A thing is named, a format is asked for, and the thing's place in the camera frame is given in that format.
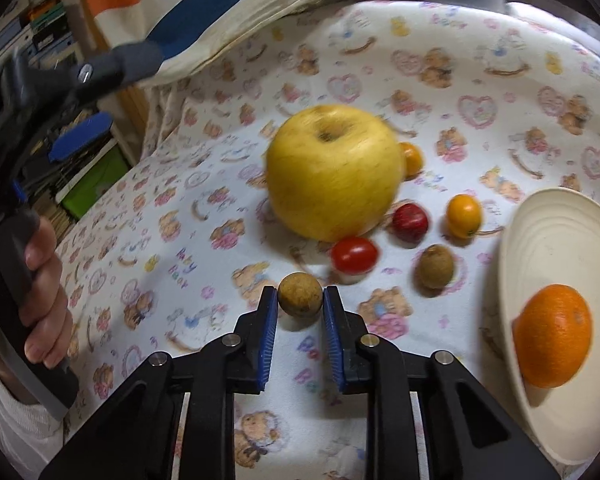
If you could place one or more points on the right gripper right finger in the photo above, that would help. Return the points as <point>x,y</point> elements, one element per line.
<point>364,363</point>

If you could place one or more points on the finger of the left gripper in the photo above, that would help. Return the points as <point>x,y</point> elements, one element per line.
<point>119,67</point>

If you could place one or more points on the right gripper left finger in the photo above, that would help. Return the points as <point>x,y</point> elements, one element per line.
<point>238,362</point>

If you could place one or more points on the brown longan fruit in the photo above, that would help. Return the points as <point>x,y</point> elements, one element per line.
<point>300,295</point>

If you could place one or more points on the large yellow apple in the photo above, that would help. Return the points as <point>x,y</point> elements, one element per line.
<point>333,171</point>

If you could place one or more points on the white forearm sleeve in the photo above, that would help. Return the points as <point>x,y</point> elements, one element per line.
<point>29,436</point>

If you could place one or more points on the person's left hand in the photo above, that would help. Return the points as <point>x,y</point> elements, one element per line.
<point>45,307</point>

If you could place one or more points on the green storage box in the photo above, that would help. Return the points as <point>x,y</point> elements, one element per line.
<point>94,184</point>

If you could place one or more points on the brown kiwi-like small fruit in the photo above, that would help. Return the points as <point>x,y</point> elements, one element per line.
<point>436,267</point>

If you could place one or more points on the dark red cherry tomato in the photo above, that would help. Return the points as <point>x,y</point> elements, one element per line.
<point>410,223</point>

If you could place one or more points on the large orange mandarin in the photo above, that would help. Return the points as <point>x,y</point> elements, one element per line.
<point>552,336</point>

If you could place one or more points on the orange cherry tomato behind apple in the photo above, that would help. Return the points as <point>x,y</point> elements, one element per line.
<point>413,160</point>

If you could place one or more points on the cream ceramic plate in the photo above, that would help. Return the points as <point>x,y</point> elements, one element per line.
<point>554,238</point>

